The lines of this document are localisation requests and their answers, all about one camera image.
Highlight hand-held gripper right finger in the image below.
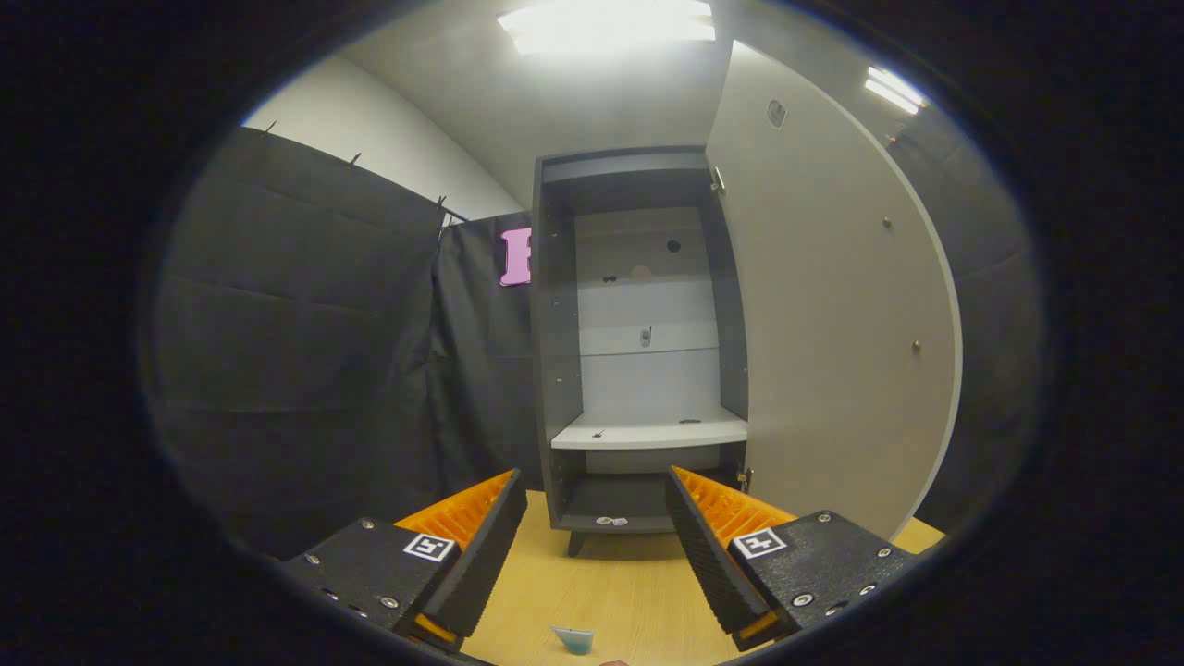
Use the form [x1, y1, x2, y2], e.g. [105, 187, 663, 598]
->
[665, 465, 921, 651]

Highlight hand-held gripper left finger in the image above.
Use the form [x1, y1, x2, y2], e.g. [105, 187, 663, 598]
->
[277, 468, 529, 656]

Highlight beige cabinet door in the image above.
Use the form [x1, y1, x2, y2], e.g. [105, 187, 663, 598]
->
[704, 39, 964, 543]

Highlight white cabinet shelf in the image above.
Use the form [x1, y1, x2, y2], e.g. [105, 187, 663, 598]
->
[550, 407, 749, 452]

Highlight black backdrop cloth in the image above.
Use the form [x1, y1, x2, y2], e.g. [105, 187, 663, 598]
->
[148, 125, 1046, 561]

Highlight narrow ceiling light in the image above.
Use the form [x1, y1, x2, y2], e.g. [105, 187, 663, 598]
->
[864, 65, 927, 117]

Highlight large ceiling light panel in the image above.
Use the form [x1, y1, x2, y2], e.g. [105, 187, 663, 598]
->
[497, 0, 719, 56]

